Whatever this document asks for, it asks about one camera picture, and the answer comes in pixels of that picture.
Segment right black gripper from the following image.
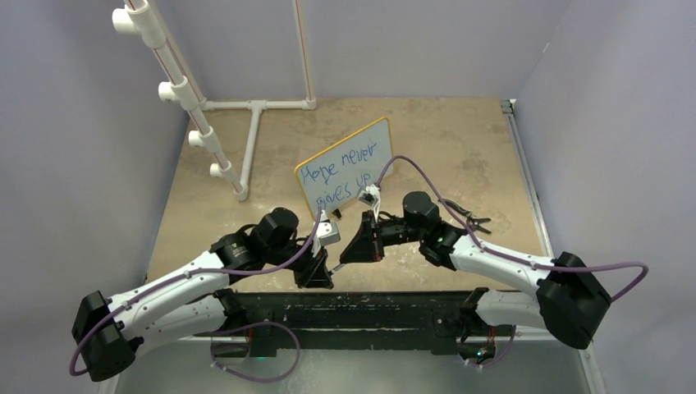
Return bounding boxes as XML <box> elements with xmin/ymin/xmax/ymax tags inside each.
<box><xmin>339</xmin><ymin>212</ymin><xmax>424</xmax><ymax>265</ymax></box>

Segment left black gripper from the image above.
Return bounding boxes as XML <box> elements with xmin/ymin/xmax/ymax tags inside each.
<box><xmin>264</xmin><ymin>235</ymin><xmax>335</xmax><ymax>287</ymax></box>

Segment yellow framed whiteboard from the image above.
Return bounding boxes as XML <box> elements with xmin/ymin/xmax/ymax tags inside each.
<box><xmin>294</xmin><ymin>117</ymin><xmax>394</xmax><ymax>215</ymax></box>

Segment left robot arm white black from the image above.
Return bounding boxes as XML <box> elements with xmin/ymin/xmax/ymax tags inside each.
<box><xmin>68</xmin><ymin>208</ymin><xmax>341</xmax><ymax>382</ymax></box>

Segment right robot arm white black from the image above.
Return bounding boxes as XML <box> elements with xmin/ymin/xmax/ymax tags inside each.
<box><xmin>340</xmin><ymin>191</ymin><xmax>611</xmax><ymax>350</ymax></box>

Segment black pliers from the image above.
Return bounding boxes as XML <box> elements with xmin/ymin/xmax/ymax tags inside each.
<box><xmin>445</xmin><ymin>199</ymin><xmax>492</xmax><ymax>235</ymax></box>

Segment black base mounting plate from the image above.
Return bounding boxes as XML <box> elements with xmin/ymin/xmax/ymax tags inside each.
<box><xmin>213</xmin><ymin>287</ymin><xmax>545</xmax><ymax>357</ymax></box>

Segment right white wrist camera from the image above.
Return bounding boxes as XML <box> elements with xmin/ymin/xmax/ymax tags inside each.
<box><xmin>358</xmin><ymin>184</ymin><xmax>382</xmax><ymax>220</ymax></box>

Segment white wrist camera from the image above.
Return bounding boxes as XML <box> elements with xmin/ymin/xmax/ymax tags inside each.
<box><xmin>358</xmin><ymin>184</ymin><xmax>382</xmax><ymax>220</ymax></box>
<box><xmin>313</xmin><ymin>209</ymin><xmax>341</xmax><ymax>249</ymax></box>

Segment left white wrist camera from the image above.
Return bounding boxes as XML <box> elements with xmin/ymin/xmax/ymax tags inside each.
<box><xmin>313</xmin><ymin>209</ymin><xmax>341</xmax><ymax>249</ymax></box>

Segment aluminium rail frame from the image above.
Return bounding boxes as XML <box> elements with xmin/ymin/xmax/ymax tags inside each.
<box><xmin>98</xmin><ymin>98</ymin><xmax>608</xmax><ymax>394</ymax></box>

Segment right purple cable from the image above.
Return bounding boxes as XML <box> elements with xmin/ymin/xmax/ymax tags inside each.
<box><xmin>373</xmin><ymin>155</ymin><xmax>650</xmax><ymax>372</ymax></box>

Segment white PVC pipe frame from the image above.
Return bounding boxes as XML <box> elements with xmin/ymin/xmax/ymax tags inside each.
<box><xmin>112</xmin><ymin>0</ymin><xmax>318</xmax><ymax>201</ymax></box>

